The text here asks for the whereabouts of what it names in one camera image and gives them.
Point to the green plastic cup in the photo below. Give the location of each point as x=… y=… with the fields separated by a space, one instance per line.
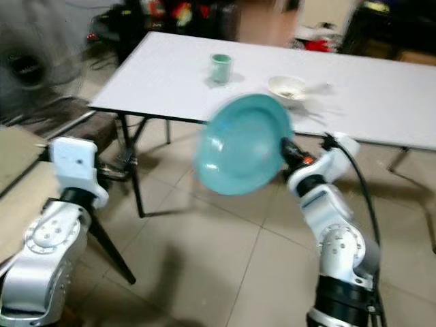
x=221 y=68

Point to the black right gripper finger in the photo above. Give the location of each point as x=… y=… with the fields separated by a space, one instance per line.
x=291 y=151

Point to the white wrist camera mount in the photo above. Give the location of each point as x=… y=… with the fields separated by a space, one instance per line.
x=76 y=165
x=330 y=163

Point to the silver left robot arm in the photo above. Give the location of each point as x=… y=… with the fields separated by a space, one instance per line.
x=44 y=255

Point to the white ceramic bowl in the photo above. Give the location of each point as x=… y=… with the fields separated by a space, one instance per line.
x=286 y=86

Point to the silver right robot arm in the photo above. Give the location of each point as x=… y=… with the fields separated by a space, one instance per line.
x=344 y=248

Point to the red and white object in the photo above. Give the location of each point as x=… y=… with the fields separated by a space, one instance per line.
x=319 y=44

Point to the white folding table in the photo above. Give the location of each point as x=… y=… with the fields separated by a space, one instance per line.
x=163 y=75

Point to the grey electric fan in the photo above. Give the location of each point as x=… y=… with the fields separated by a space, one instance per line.
x=30 y=65

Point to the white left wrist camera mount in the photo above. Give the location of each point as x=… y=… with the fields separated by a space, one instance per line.
x=76 y=165

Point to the beige cushioned bench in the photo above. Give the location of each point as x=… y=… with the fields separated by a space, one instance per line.
x=17 y=163

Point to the teal round plate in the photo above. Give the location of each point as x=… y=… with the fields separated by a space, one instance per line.
x=238 y=146

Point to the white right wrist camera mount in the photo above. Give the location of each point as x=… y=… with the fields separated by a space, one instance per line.
x=330 y=163

